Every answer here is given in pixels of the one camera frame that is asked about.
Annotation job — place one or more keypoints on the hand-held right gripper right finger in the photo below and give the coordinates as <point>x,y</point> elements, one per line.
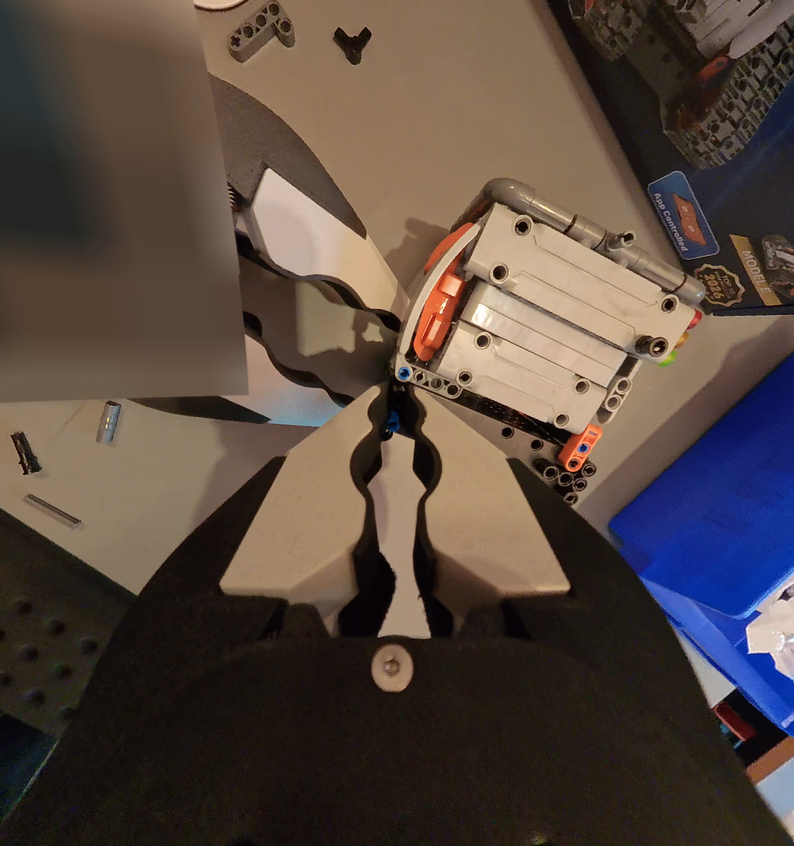
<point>496,529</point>

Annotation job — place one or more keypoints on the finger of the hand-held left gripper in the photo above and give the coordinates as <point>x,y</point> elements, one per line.
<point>304,231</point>
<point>284,390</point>

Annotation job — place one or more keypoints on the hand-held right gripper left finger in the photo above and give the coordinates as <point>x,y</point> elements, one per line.
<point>291,529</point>

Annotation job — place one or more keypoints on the grey building block model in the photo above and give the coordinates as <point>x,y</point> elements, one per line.
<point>569,291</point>

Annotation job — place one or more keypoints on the grey angled beam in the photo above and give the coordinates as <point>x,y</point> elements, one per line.
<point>258,30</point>

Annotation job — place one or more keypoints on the black angled connector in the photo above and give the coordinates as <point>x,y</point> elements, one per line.
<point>352,41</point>

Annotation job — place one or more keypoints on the short grey tube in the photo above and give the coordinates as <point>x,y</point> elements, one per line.
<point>109,421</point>

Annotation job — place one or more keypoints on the blue bin with plastic bags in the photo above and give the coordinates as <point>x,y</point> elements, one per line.
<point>734,462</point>

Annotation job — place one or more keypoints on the short dark axle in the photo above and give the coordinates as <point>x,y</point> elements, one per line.
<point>25,453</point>

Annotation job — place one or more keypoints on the toy kit cardboard box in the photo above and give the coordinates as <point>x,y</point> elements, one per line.
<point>734,132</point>

